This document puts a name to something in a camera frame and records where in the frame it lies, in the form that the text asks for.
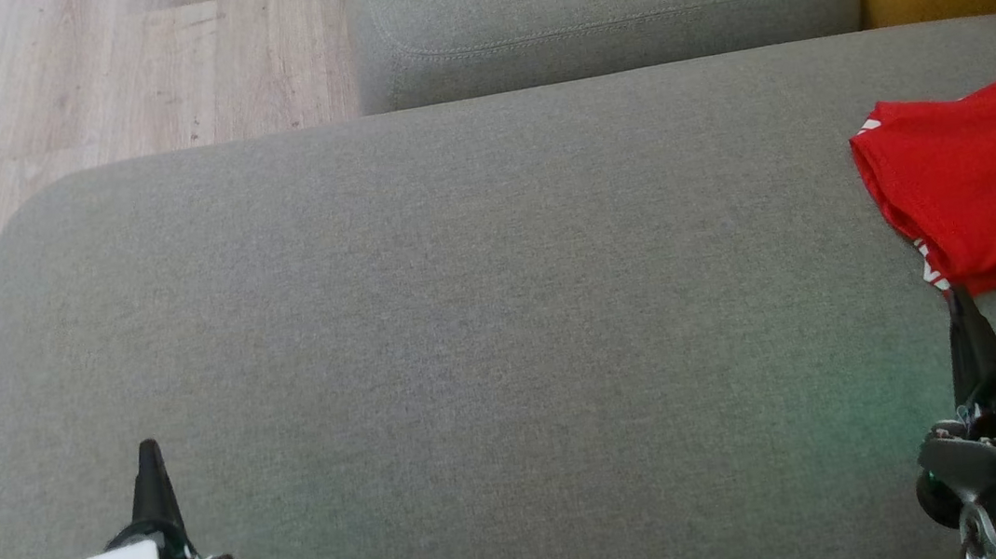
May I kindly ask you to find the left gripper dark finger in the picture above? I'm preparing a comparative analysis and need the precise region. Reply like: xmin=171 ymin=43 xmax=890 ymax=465
xmin=125 ymin=436 xmax=188 ymax=547

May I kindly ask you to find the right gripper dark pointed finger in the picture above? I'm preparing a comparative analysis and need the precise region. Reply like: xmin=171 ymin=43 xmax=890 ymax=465
xmin=943 ymin=283 xmax=996 ymax=411

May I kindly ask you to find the grey sofa back cushion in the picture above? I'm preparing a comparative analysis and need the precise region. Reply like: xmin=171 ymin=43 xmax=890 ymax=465
xmin=345 ymin=0 xmax=867 ymax=116

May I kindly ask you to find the red white basketball jersey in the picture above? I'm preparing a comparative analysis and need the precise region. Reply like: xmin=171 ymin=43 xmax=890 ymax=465
xmin=843 ymin=73 xmax=996 ymax=294

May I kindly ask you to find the grey sofa seat cushion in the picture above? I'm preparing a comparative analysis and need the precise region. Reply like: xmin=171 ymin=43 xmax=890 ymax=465
xmin=0 ymin=14 xmax=996 ymax=559

